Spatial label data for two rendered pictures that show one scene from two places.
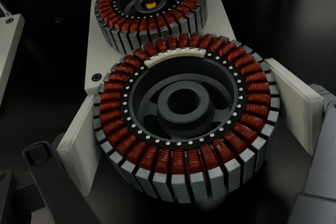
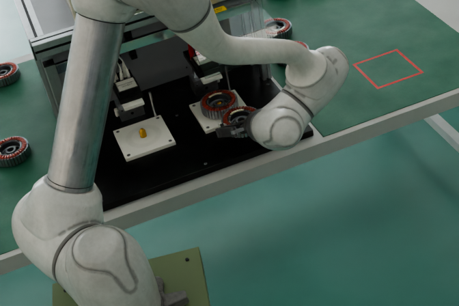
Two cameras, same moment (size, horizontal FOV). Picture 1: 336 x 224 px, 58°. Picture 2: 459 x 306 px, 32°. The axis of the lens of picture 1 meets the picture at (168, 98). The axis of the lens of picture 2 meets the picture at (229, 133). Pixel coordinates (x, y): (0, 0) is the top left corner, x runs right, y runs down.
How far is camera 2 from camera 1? 2.05 m
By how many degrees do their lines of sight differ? 20
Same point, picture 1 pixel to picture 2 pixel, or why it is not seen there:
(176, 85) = (238, 117)
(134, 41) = (219, 113)
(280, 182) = not seen: hidden behind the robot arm
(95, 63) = (205, 123)
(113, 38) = (211, 114)
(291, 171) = not seen: hidden behind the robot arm
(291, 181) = not seen: hidden behind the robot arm
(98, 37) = (201, 117)
